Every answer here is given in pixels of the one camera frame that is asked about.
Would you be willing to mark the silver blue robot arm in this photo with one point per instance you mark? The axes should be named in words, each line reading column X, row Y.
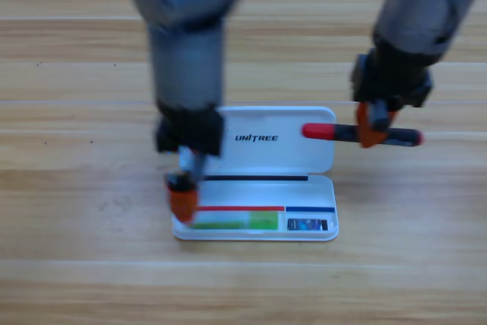
column 186, row 36
column 422, row 1

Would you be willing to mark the white Unitree pencil case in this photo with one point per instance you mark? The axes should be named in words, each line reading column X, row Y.
column 266, row 192

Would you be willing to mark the red and black marker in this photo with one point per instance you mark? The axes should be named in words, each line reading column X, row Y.
column 323, row 131

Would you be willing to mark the black and blue eraser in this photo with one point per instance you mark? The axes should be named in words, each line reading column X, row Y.
column 308, row 225

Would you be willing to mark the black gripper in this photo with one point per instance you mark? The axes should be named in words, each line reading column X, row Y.
column 190, row 131
column 395, row 77

